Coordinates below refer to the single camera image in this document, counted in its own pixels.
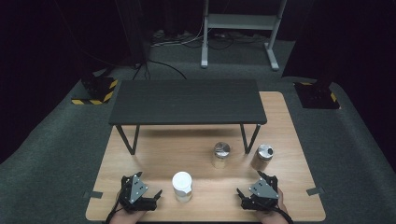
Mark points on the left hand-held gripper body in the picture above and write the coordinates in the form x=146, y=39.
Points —
x=137, y=189

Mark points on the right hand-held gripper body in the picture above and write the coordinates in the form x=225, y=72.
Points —
x=263, y=191

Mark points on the silver-lidded jar with lid hole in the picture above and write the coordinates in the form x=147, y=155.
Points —
x=263, y=155

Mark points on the white-lidded glass jar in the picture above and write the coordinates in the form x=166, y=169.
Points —
x=182, y=185

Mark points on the silver-lidded jar of yellow powder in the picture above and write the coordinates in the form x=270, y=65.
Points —
x=221, y=154

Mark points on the black raised shelf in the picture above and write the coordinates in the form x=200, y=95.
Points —
x=186, y=101

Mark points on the person's right hand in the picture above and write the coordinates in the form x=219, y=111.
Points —
x=274, y=216

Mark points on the person's left hand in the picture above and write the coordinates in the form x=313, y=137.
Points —
x=129, y=217

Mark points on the grey tape piece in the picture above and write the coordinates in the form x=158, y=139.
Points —
x=93, y=194
x=315, y=191

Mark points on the black base with striped tape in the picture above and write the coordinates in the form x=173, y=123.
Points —
x=316, y=96
x=98, y=90

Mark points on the grey metal stand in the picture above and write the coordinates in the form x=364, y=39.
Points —
x=239, y=21

